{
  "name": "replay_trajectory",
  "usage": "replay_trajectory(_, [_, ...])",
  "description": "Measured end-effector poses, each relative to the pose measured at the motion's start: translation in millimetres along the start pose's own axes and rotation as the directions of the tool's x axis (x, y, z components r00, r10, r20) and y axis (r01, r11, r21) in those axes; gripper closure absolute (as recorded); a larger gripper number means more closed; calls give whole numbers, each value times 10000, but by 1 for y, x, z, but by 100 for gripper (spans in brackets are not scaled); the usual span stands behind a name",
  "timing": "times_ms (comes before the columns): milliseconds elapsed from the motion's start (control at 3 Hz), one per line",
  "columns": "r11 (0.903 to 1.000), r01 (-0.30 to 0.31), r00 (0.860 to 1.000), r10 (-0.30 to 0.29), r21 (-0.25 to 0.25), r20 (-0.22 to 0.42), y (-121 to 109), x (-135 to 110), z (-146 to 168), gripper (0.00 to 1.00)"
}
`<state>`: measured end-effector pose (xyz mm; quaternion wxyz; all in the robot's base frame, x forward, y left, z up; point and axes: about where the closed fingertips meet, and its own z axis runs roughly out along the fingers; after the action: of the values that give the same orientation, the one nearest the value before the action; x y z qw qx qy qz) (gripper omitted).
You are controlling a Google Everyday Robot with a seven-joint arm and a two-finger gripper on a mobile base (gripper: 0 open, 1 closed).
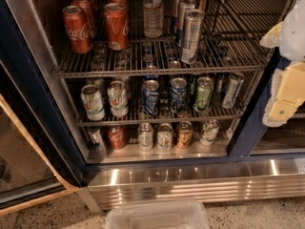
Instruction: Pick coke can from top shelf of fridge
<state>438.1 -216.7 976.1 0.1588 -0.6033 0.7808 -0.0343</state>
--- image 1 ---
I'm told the left white green soda can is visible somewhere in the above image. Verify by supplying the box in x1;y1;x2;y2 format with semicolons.
81;84;105;121

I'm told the red coke can bottom shelf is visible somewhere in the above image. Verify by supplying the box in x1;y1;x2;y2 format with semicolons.
108;125;126;149

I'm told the blue patterned soda can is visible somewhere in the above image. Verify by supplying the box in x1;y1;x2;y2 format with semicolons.
169;77;187;114

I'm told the stainless steel fridge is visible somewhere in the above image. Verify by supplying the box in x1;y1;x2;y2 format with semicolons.
0;0;305;212

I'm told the white green tilted can bottom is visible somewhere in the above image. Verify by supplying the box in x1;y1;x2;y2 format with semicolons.
199;119;219;146

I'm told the blue pepsi can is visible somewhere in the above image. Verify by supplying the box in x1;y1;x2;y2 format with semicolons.
142;80;159;115

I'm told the white green soda can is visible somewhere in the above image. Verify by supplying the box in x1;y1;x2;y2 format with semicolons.
107;80;129;117
81;84;105;121

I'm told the clear plastic bin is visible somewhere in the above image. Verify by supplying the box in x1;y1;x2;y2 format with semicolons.
105;200;211;229

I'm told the open glass fridge door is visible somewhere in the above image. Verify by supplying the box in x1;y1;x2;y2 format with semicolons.
0;0;80;217

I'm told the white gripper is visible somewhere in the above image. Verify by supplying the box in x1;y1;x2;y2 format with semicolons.
259;0;305;127

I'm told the silver red bull can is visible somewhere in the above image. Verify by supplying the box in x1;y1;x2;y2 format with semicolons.
175;0;196;47
170;0;180;35
180;9;204;64

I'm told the front silver red bull can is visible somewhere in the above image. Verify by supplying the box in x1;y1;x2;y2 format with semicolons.
180;9;204;64

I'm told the orange brown can bottom shelf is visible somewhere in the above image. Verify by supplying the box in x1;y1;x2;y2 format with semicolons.
176;121;193;149

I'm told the clear plastic water bottle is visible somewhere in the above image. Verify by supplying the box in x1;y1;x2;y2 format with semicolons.
143;0;164;38

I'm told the white green can bottom shelf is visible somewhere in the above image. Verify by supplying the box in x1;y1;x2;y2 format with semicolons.
157;123;173;152

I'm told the silver slim can bottom shelf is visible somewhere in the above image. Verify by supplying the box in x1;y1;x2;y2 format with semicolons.
87;127;106;152

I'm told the silver slim can shelf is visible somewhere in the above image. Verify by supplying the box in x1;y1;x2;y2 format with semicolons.
222;72;244;109
87;127;106;152

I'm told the silver slim can middle shelf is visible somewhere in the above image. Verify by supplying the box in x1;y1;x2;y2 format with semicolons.
222;72;244;109

